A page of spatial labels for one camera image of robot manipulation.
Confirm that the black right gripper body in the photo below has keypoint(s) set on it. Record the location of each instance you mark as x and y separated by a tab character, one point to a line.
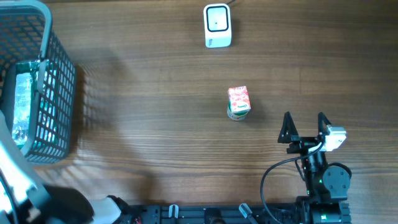
303	144

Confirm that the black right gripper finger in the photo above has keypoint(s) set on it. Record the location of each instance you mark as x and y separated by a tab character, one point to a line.
323	124
288	132

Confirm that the yogurt bottle red label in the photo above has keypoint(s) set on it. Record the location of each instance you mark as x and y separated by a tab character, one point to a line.
239	103

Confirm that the large green 3M package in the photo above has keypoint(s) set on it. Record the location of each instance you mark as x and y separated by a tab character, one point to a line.
27	74

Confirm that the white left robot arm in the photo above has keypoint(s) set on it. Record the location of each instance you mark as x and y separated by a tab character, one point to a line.
26	198

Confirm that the white barcode scanner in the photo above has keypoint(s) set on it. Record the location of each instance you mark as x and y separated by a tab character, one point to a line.
217	25

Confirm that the dark grey plastic basket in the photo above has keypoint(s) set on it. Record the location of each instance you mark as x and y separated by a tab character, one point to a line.
27	35

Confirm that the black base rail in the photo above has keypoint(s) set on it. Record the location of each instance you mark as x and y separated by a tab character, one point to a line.
217	214

